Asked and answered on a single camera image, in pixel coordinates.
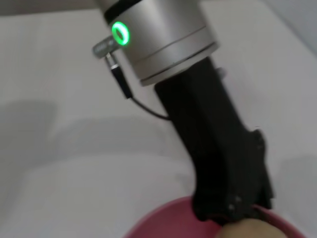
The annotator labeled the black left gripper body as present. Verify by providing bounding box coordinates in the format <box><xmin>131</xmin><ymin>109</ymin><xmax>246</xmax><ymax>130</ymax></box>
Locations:
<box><xmin>154</xmin><ymin>56</ymin><xmax>276</xmax><ymax>207</ymax></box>

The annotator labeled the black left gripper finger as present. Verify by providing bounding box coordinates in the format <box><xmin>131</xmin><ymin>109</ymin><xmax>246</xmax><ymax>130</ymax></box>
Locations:
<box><xmin>194</xmin><ymin>195</ymin><xmax>264</xmax><ymax>226</ymax></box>

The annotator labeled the beige egg yolk pastry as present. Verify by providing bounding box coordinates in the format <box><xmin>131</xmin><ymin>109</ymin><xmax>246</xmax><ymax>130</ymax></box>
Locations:
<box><xmin>217</xmin><ymin>217</ymin><xmax>286</xmax><ymax>238</ymax></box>

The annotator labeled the pink plastic bowl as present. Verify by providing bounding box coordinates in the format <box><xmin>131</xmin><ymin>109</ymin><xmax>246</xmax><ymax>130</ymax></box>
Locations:
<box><xmin>122</xmin><ymin>195</ymin><xmax>308</xmax><ymax>238</ymax></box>

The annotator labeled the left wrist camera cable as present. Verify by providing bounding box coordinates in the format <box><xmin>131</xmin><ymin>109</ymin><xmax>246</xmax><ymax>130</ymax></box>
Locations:
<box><xmin>106</xmin><ymin>53</ymin><xmax>172</xmax><ymax>120</ymax></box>

